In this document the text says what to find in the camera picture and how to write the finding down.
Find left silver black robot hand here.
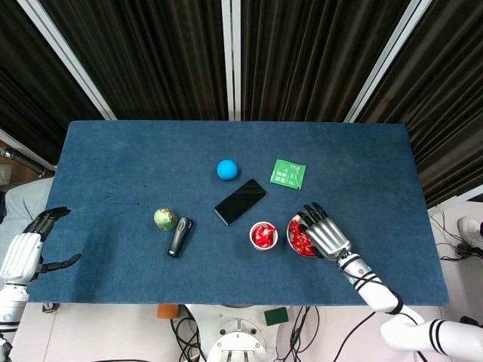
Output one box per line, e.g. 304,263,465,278
0,207,82,287

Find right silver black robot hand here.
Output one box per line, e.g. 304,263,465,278
296,201,352,262

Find silver metal plate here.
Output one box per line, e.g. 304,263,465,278
285,213,321,259

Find white paper cup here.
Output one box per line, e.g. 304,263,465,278
248,221,279,252

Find light blue fabric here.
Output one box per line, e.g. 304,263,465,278
0,176,56,242

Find green sachet packet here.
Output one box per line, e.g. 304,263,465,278
269,158,307,192

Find black smartphone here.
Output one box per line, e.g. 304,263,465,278
213,178,268,227

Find dark green box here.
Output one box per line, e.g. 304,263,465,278
263,306,290,327

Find blue ball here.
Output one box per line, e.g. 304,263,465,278
216,158,239,182

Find white robot torso base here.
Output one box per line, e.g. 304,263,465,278
184,303,294,362

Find white shoe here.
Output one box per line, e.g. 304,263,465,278
457,216,483,246

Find blue tablecloth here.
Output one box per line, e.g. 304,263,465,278
20,120,451,306

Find black stapler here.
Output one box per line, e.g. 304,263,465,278
167,216,194,259

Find orange box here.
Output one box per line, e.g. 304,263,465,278
157,303,180,320

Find dark pleated curtain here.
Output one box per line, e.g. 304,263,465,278
0,0,105,163
37,0,229,121
240,0,412,122
356,0,483,208

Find grey corrugated hose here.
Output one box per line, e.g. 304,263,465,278
0,146,54,178

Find black cable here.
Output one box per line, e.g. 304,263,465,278
429,214,483,262
335,311,378,362
277,305,321,362
169,305,208,362

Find white frame rail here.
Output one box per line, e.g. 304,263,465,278
426,183,483,218
0,127,57,171

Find white frame post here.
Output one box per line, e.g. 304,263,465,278
343,0,433,124
17,0,117,121
221,0,242,121

